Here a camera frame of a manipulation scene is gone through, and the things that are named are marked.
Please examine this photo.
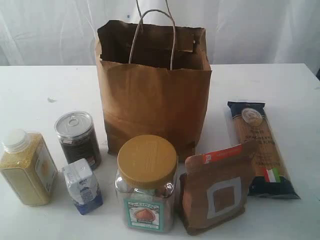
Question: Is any brown paper shopping bag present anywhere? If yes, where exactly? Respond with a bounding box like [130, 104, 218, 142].
[95, 20, 212, 161]

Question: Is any dark can with pull-tab lid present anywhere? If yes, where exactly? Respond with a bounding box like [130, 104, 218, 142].
[54, 111, 102, 170]

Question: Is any brown kraft stand-up pouch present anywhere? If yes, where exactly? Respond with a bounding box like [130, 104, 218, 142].
[179, 140, 258, 236]

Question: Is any clear jar with tan lid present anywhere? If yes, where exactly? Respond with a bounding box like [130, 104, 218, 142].
[115, 134, 178, 233]

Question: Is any yellow grain bottle white cap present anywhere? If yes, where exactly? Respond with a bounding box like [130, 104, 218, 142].
[0, 129, 58, 206]

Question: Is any small white blue carton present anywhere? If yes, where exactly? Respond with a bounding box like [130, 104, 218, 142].
[62, 158, 103, 215]

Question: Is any spaghetti packet with Italian flag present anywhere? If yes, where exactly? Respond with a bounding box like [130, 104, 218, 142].
[227, 101, 300, 200]

